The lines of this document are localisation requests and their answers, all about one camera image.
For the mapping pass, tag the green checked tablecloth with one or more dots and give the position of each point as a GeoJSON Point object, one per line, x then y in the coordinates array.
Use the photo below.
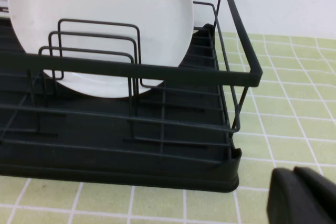
{"type": "Point", "coordinates": [288, 103]}

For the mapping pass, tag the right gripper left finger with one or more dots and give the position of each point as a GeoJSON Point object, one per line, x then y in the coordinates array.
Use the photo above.
{"type": "Point", "coordinates": [281, 197]}

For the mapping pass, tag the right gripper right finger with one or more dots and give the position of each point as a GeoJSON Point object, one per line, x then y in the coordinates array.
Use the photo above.
{"type": "Point", "coordinates": [320, 184]}

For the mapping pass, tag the white round plate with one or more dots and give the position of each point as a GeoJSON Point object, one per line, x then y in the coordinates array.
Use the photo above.
{"type": "Point", "coordinates": [105, 1]}

